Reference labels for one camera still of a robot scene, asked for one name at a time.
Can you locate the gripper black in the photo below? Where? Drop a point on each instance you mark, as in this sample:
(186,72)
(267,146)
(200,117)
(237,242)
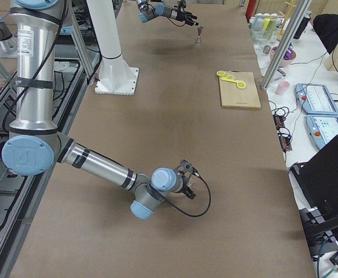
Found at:
(185,189)
(184,15)

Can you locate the steel jigger measuring cup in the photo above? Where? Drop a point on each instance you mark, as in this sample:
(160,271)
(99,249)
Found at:
(199,29)

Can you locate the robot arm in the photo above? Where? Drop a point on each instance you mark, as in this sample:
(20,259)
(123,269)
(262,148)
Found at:
(147,12)
(35,143)

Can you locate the pink plastic cup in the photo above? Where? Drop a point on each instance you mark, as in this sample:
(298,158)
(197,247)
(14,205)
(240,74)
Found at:
(282,87)

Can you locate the yellow plastic spoon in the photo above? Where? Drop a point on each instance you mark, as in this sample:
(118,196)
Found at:
(230,80)

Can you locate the wooden cutting board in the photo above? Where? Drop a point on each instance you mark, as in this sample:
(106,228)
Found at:
(233,97)

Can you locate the black monitor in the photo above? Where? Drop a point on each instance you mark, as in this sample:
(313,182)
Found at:
(318,179)

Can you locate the blue teach pendant far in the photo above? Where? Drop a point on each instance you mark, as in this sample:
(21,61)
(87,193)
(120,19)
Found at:
(315,99)

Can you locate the blue teach pendant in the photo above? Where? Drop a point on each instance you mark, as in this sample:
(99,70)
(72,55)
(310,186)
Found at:
(322,128)
(315,99)

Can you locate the blue teach pendant near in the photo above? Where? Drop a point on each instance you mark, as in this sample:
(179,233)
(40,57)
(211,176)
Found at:
(322,128)

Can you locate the white camera mast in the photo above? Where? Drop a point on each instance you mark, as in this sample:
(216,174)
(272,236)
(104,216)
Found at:
(115,76)

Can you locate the aluminium frame post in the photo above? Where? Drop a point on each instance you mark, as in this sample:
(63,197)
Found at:
(290,31)

